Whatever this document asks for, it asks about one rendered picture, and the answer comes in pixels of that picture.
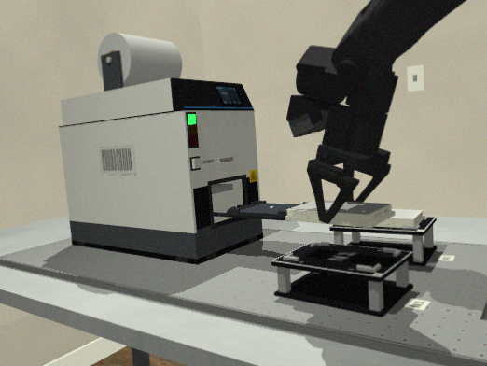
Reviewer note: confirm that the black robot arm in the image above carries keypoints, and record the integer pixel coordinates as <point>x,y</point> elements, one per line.
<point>363,58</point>

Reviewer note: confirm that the white multi-well plate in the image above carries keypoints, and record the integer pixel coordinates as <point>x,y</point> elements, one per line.
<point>403,218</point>

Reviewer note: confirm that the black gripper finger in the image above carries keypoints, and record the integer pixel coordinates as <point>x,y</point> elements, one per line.
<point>347,185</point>
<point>375,181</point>

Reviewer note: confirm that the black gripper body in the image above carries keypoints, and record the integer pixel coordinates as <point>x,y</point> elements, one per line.
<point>362,149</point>

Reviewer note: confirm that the white label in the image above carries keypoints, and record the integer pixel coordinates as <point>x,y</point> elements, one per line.
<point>417,304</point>
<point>445,257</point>

